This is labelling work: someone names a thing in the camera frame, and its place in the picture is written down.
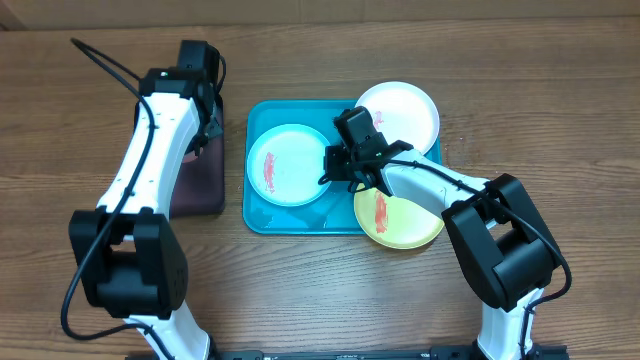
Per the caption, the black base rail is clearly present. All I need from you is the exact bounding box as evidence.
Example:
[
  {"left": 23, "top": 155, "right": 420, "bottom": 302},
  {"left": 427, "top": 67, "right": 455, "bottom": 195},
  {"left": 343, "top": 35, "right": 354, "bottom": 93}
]
[{"left": 219, "top": 344, "right": 571, "bottom": 360}]

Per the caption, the light blue plate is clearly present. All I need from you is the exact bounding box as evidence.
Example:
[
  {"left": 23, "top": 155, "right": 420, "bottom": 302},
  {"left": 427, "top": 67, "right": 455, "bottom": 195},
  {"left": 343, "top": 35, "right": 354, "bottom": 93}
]
[{"left": 245, "top": 124, "right": 330, "bottom": 207}]

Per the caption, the black tray with water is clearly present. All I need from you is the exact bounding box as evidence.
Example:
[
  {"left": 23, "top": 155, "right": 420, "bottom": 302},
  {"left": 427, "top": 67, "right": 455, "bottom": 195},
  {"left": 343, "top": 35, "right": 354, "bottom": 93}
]
[{"left": 130, "top": 93, "right": 224, "bottom": 217}]

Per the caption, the yellow plate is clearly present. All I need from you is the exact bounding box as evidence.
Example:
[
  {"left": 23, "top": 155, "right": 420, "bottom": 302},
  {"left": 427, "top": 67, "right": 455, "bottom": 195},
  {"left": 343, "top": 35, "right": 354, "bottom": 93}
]
[{"left": 354, "top": 184, "right": 444, "bottom": 250}]

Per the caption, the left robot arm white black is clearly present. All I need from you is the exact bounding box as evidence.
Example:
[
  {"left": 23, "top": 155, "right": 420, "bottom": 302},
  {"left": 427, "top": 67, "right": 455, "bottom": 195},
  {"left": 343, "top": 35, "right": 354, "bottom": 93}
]
[{"left": 60, "top": 66, "right": 221, "bottom": 359}]

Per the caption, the white plate with red stain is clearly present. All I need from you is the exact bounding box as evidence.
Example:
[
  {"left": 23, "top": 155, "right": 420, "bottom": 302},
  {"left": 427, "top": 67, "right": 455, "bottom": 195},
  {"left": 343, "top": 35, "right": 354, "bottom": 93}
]
[{"left": 356, "top": 81, "right": 440, "bottom": 154}]

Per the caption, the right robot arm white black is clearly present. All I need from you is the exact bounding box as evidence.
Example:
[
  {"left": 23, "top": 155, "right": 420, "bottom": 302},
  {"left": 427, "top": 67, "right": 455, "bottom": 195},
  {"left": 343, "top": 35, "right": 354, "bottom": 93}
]
[{"left": 321, "top": 140, "right": 572, "bottom": 359}]

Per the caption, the teal plastic tray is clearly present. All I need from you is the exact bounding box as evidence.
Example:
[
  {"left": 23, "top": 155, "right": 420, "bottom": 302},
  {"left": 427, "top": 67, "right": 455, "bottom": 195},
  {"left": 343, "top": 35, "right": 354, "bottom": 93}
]
[{"left": 242, "top": 99, "right": 444, "bottom": 236}]

